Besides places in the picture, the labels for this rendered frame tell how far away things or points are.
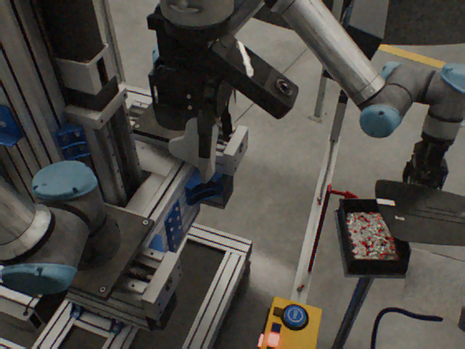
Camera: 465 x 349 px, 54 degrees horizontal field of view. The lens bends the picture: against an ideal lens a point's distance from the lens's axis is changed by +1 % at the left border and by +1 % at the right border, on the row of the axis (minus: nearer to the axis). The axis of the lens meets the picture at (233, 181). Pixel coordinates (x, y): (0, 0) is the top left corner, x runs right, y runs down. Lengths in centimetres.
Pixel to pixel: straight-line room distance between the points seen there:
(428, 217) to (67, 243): 67
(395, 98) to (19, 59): 75
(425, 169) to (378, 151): 176
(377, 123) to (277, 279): 137
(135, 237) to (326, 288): 131
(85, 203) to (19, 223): 16
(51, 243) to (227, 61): 48
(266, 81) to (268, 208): 196
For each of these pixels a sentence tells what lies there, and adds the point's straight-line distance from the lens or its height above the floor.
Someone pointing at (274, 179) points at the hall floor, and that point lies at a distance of 260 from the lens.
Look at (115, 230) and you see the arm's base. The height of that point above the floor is 108.
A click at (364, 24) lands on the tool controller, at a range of 144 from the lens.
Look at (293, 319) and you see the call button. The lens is 92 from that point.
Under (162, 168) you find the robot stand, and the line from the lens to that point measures 135.
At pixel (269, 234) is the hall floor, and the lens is 235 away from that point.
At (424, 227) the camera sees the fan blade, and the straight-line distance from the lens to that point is 92.
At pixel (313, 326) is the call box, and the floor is 107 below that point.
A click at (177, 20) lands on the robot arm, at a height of 169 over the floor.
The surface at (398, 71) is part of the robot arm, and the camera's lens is 109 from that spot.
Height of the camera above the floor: 191
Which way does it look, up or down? 48 degrees down
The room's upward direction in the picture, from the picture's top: straight up
